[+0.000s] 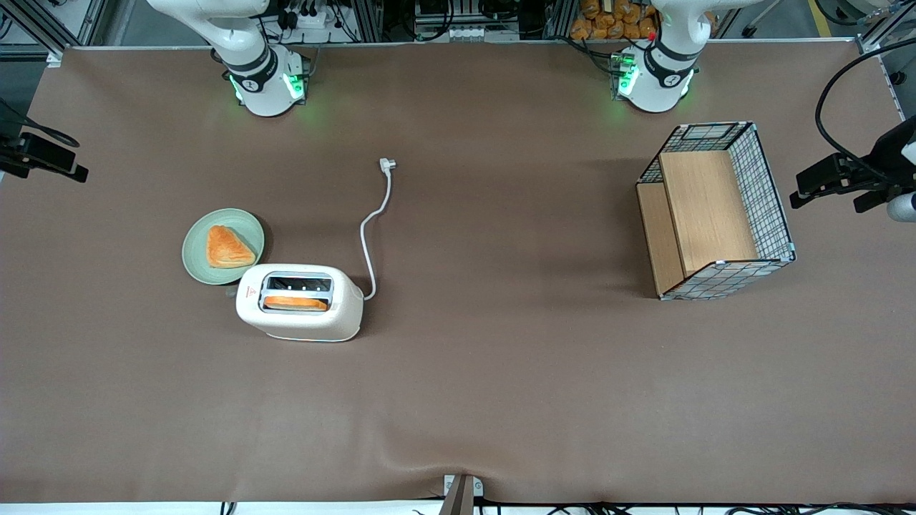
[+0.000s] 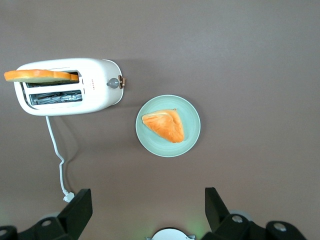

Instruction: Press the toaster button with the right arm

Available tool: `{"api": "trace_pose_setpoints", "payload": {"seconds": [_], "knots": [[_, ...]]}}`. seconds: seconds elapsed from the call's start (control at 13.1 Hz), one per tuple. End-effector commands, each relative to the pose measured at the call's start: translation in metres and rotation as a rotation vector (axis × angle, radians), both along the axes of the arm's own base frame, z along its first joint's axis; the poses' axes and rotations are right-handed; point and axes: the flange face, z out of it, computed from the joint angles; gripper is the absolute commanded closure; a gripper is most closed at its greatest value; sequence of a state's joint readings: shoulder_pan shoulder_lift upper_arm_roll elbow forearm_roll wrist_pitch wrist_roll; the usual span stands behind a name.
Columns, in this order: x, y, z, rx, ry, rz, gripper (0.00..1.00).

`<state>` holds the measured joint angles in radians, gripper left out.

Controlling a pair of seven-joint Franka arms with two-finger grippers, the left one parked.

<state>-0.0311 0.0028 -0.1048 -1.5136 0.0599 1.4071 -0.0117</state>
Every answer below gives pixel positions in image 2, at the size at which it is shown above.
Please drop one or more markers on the orange toast slice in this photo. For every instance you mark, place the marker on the orange toast slice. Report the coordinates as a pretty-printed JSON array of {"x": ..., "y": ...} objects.
[{"x": 37, "y": 75}]

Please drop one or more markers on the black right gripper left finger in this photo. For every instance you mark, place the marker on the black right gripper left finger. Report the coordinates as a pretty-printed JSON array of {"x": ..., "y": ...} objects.
[{"x": 75, "y": 212}]

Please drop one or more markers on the triangular orange pastry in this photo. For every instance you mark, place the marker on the triangular orange pastry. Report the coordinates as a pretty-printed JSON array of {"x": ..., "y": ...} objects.
[{"x": 166, "y": 125}]

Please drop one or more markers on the white two-slot toaster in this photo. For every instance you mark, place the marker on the white two-slot toaster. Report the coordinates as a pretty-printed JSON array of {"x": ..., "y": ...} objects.
[{"x": 97, "y": 85}]

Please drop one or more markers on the pale green plate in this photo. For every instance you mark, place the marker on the pale green plate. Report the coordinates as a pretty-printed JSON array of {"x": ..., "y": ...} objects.
[{"x": 192, "y": 125}]

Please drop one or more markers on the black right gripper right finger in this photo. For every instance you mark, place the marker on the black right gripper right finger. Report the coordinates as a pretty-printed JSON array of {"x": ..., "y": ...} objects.
[{"x": 220, "y": 215}]

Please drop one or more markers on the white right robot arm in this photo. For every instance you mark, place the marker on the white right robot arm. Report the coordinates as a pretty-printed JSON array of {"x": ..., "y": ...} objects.
[{"x": 170, "y": 235}]

